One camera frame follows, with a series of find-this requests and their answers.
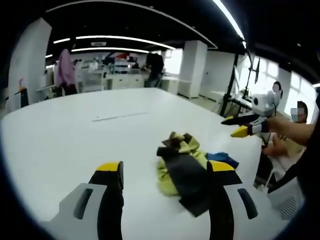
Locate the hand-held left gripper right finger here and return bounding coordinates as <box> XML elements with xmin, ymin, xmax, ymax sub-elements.
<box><xmin>206</xmin><ymin>160</ymin><xmax>276</xmax><ymax>240</ymax></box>

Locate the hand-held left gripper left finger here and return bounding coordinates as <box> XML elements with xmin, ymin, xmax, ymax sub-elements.
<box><xmin>41</xmin><ymin>161</ymin><xmax>125</xmax><ymax>240</ymax></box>

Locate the yellow-green and grey garment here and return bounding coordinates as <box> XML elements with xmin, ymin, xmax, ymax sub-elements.
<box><xmin>155</xmin><ymin>131</ymin><xmax>210</xmax><ymax>218</ymax></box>

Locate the hanging pink garment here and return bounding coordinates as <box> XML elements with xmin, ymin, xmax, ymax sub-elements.
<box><xmin>54</xmin><ymin>48</ymin><xmax>78</xmax><ymax>96</ymax></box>

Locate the blue cloth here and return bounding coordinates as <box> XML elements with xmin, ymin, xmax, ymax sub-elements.
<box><xmin>206</xmin><ymin>150</ymin><xmax>240</xmax><ymax>168</ymax></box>

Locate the monitor on stand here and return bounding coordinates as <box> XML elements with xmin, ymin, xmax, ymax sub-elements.
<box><xmin>253</xmin><ymin>57</ymin><xmax>261</xmax><ymax>85</ymax></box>

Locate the black tripod stand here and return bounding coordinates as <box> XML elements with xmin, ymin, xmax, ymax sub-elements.
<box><xmin>218</xmin><ymin>53</ymin><xmax>252</xmax><ymax>118</ymax></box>

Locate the white plastic chair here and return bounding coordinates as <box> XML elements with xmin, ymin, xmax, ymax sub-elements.
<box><xmin>266</xmin><ymin>178</ymin><xmax>306</xmax><ymax>221</ymax></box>

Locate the white pillar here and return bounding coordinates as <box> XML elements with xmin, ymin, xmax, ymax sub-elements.
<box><xmin>177</xmin><ymin>39</ymin><xmax>209</xmax><ymax>99</ymax></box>

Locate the white cabinet counter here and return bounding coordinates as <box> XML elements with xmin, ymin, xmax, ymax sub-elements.
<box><xmin>82</xmin><ymin>67</ymin><xmax>181</xmax><ymax>94</ymax></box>

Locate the orange and black stand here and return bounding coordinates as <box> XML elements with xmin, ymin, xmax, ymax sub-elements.
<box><xmin>14</xmin><ymin>85</ymin><xmax>30</xmax><ymax>109</ymax></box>

